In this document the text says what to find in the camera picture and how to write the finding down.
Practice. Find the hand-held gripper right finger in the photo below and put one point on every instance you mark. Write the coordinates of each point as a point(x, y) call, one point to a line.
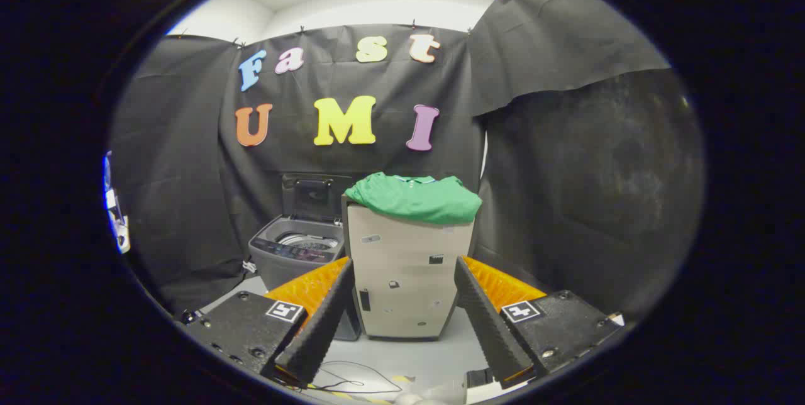
point(487, 323)

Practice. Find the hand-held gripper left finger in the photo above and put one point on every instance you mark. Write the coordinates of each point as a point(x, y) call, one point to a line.
point(317, 329)

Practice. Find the grey washing machine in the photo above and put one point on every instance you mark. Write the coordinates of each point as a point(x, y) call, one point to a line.
point(283, 257)

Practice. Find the green shirt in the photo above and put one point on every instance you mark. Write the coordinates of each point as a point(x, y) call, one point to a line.
point(415, 200)

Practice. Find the beige cabinet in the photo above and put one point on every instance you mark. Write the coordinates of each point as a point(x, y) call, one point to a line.
point(405, 254)

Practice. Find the pale rounded object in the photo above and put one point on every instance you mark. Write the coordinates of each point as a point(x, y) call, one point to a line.
point(409, 399)

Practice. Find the black backdrop cloth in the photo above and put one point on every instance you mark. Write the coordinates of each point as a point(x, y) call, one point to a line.
point(188, 172)

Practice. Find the white and blue object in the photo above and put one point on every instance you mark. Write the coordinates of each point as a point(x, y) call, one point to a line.
point(117, 219)

